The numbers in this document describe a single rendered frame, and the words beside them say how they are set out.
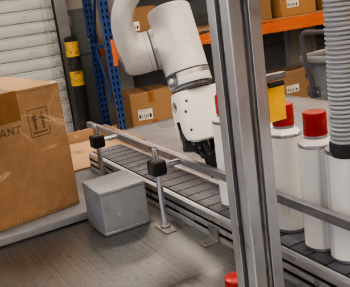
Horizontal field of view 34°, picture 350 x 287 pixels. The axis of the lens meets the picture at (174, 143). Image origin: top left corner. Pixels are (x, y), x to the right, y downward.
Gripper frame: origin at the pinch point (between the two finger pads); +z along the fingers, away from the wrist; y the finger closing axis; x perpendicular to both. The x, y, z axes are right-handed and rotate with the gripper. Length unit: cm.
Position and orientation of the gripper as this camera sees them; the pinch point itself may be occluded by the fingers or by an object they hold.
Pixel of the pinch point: (215, 165)
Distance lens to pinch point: 108.1
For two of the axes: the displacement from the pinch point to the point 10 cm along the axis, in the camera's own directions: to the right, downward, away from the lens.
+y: 8.6, -2.4, 4.5
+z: 2.9, 9.6, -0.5
